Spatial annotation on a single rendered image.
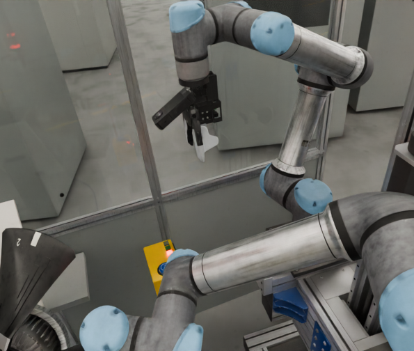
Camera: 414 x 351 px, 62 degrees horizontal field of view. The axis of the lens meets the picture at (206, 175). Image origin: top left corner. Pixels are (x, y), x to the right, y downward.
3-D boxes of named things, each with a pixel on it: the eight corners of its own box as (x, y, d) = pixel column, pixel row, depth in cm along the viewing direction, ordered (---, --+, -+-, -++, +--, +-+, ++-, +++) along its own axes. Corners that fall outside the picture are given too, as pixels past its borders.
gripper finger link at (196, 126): (204, 145, 84) (197, 108, 81) (199, 147, 83) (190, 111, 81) (200, 143, 88) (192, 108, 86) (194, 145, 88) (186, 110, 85)
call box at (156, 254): (148, 266, 127) (142, 246, 121) (174, 258, 129) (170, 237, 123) (158, 301, 115) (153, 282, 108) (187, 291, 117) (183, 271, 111)
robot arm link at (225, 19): (266, 40, 78) (227, 52, 74) (236, 32, 86) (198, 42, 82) (266, 2, 73) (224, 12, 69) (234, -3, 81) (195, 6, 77)
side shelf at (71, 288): (-3, 284, 144) (-6, 280, 142) (85, 256, 152) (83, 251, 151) (-11, 336, 125) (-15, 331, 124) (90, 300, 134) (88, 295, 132)
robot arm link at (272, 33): (380, 102, 96) (257, 62, 65) (347, 90, 104) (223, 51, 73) (400, 59, 92) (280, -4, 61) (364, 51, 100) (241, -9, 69)
